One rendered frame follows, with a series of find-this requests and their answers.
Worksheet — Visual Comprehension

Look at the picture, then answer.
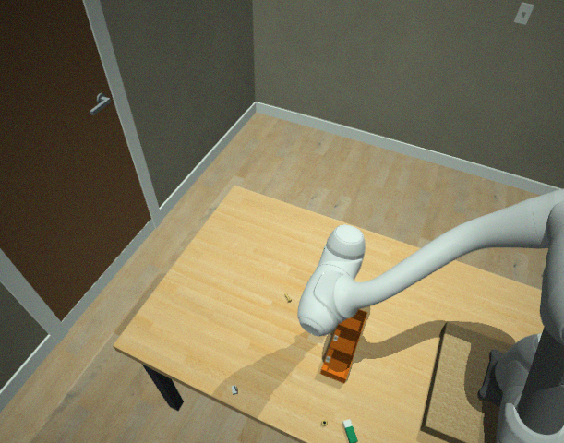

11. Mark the orange three-compartment bin rack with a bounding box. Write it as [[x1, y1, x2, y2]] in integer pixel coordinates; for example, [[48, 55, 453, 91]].
[[320, 309, 367, 383]]

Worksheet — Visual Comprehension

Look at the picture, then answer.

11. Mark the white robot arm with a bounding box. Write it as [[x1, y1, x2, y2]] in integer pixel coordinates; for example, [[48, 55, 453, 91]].
[[297, 189, 564, 443]]

